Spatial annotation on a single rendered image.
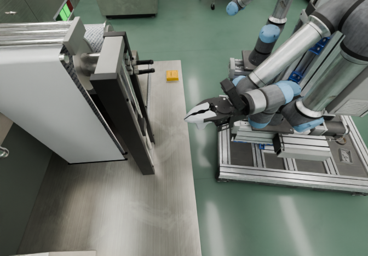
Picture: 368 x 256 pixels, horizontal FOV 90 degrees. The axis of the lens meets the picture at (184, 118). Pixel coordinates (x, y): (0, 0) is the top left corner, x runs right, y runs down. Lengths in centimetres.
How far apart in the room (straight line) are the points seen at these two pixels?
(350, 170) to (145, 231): 170
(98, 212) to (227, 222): 112
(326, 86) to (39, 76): 87
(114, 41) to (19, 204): 68
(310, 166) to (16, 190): 184
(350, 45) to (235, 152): 116
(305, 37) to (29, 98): 83
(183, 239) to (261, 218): 111
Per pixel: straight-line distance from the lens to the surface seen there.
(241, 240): 173
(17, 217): 92
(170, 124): 93
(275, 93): 64
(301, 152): 123
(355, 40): 75
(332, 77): 82
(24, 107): 65
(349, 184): 197
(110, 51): 44
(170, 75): 112
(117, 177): 86
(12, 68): 54
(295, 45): 77
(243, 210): 176
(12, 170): 88
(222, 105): 56
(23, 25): 59
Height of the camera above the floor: 167
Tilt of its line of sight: 55 degrees down
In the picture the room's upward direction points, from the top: straight up
